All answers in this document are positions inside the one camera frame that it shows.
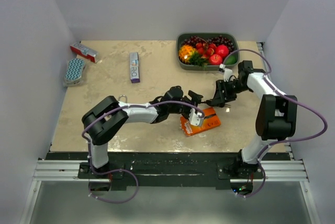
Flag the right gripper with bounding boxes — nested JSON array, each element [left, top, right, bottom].
[[211, 79, 250, 105]]

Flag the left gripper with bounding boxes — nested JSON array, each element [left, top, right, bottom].
[[168, 91, 203, 119]]

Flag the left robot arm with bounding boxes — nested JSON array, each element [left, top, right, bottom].
[[81, 86, 205, 178]]

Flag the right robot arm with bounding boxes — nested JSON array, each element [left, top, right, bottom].
[[206, 61, 297, 178]]

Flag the orange razor box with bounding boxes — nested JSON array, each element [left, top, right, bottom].
[[180, 107, 221, 137]]

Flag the red apple front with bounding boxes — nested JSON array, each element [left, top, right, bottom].
[[208, 54, 223, 65]]

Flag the red apple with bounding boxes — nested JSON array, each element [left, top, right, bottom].
[[208, 54, 223, 65], [215, 44, 230, 59]]

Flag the orange pineapple toy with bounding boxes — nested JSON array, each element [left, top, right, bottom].
[[178, 45, 196, 64]]

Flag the red strawberries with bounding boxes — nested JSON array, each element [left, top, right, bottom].
[[195, 42, 216, 59]]

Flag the red apple back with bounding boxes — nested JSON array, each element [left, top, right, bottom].
[[215, 44, 230, 59]]

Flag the dark grapes bunch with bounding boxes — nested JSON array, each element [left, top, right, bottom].
[[181, 35, 236, 52]]

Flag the grey fruit tray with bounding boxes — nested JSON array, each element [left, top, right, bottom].
[[176, 32, 239, 71]]

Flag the brass padlock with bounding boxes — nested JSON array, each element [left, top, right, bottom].
[[118, 95, 128, 103]]

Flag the purple toothpaste box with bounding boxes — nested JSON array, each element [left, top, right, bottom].
[[129, 52, 140, 83]]

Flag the red toothpaste box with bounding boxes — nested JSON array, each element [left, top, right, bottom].
[[70, 42, 99, 63]]

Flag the blue zigzag sponge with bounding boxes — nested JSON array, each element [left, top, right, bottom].
[[63, 58, 86, 87]]

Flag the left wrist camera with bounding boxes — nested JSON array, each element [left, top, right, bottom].
[[188, 108, 205, 127]]

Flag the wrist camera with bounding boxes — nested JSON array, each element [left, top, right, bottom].
[[218, 63, 233, 82], [188, 108, 205, 127]]

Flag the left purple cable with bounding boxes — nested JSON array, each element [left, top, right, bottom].
[[81, 100, 205, 204]]

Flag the purple cable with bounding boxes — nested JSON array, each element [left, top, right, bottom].
[[222, 49, 328, 198], [81, 100, 205, 204]]

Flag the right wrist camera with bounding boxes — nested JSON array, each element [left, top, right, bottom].
[[218, 63, 233, 82]]

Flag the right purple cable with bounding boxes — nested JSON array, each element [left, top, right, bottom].
[[222, 49, 328, 198]]

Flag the black base frame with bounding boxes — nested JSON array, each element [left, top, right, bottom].
[[44, 151, 291, 191]]

